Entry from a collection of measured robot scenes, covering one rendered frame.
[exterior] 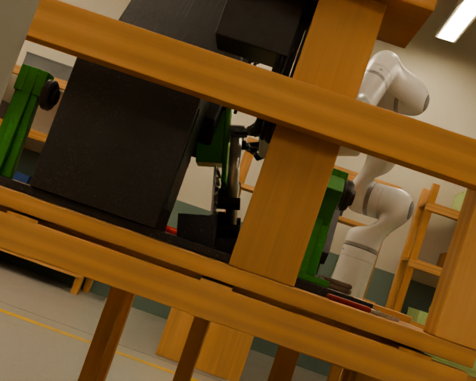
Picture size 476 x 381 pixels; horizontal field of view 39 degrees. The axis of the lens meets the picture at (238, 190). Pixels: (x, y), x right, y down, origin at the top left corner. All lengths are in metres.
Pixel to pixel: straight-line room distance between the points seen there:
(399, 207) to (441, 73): 5.61
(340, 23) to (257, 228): 0.46
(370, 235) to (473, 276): 0.88
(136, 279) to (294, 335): 0.34
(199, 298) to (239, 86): 0.43
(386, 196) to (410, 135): 0.93
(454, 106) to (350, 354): 6.49
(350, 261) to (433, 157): 0.95
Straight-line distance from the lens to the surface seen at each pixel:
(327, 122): 1.36
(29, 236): 1.44
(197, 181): 7.39
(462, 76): 7.88
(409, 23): 1.56
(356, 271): 2.27
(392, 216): 2.28
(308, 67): 1.43
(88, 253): 1.41
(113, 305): 2.19
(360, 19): 1.48
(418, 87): 2.11
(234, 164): 1.67
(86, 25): 1.44
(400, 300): 6.83
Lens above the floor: 0.91
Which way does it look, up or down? 5 degrees up
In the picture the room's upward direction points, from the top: 19 degrees clockwise
